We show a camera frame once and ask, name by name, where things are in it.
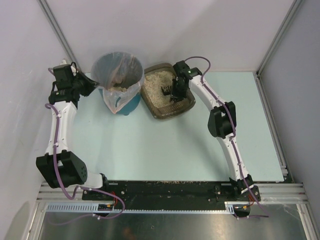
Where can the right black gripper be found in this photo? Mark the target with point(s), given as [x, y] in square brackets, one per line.
[175, 92]

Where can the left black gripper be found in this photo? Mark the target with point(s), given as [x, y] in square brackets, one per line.
[88, 81]

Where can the black litter scoop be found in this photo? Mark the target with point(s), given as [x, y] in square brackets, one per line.
[166, 90]

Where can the brown litter box tray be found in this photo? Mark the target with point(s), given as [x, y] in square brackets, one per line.
[172, 110]

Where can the clear plastic bin liner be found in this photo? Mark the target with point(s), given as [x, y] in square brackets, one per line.
[118, 68]

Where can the teal trash bin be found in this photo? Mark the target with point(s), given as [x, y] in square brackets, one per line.
[122, 103]

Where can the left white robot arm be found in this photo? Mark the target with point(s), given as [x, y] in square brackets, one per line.
[59, 166]

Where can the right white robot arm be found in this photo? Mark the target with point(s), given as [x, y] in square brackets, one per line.
[222, 122]

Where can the cat litter pellets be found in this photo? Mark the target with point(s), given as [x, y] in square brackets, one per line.
[153, 84]

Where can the dumped litter clumps pile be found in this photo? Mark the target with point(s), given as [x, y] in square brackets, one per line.
[117, 88]

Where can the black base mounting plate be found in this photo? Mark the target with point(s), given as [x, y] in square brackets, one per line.
[177, 195]

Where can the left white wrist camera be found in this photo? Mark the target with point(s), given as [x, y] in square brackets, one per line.
[63, 62]

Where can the aluminium frame rail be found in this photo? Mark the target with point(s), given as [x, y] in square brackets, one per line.
[282, 193]

